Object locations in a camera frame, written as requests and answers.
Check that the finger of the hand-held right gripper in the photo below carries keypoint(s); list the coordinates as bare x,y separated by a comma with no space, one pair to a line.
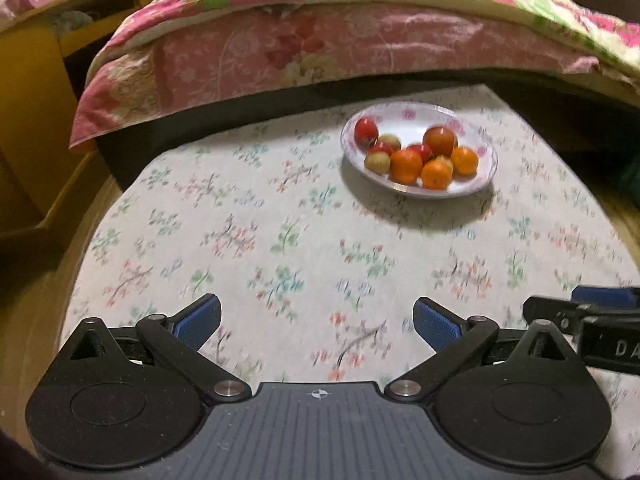
550,310
610,295

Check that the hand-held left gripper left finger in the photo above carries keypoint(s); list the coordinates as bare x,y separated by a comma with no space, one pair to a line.
197,322

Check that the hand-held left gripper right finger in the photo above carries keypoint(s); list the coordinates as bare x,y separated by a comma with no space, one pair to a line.
435,325

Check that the orange mandarin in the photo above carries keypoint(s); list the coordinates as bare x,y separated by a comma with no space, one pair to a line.
436,175
406,166
465,160

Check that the small brown fruit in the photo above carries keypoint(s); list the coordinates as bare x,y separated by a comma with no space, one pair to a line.
390,140
376,162

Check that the small red tomato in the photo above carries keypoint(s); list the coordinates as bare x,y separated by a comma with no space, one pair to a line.
366,130
381,149
421,150

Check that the large orange-red tomato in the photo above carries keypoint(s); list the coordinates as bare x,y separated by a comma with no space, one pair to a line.
440,141

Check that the white floral plate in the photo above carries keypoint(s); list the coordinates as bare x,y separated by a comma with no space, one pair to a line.
415,115

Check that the floral tablecloth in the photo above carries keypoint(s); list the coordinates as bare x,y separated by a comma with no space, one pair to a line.
250,200

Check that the pink floral bedsheet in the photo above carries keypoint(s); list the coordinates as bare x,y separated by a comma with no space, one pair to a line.
225,55

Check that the wooden cabinet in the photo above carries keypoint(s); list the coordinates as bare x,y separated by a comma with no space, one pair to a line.
30,110

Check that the grey cloth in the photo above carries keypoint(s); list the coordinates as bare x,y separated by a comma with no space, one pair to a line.
70,22

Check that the dark bed frame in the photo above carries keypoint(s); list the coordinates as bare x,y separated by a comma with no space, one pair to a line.
130,155

